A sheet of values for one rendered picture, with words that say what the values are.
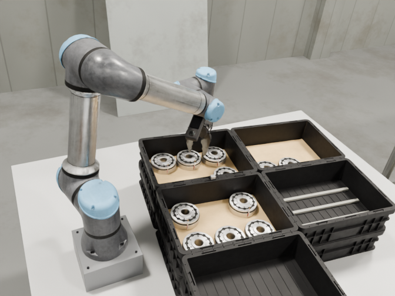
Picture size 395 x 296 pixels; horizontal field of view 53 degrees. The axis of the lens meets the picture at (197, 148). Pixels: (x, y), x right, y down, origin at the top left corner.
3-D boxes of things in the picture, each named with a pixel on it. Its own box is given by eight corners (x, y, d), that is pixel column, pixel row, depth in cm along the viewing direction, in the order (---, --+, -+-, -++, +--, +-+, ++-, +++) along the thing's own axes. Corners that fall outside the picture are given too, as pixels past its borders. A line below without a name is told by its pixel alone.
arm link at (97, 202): (93, 242, 118) (88, 211, 110) (73, 216, 126) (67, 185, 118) (128, 225, 125) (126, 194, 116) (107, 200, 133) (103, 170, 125)
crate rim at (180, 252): (179, 261, 114) (180, 255, 113) (154, 192, 137) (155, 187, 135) (298, 234, 127) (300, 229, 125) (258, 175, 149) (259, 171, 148)
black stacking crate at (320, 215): (292, 253, 132) (300, 230, 126) (254, 194, 155) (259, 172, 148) (386, 231, 144) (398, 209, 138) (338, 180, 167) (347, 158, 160)
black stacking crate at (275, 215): (178, 280, 120) (180, 256, 113) (154, 212, 142) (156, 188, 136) (291, 254, 132) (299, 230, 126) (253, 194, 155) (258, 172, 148)
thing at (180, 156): (182, 167, 157) (182, 166, 157) (173, 153, 164) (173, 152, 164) (205, 162, 161) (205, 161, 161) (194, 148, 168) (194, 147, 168)
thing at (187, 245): (188, 260, 121) (188, 259, 120) (178, 235, 128) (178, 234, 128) (218, 254, 124) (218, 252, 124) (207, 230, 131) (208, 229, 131)
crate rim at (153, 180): (154, 192, 137) (155, 187, 135) (137, 143, 159) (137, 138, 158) (258, 175, 149) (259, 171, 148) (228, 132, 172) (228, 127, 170)
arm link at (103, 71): (112, 58, 92) (233, 100, 129) (90, 42, 98) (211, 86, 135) (94, 102, 94) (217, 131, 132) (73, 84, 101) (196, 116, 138)
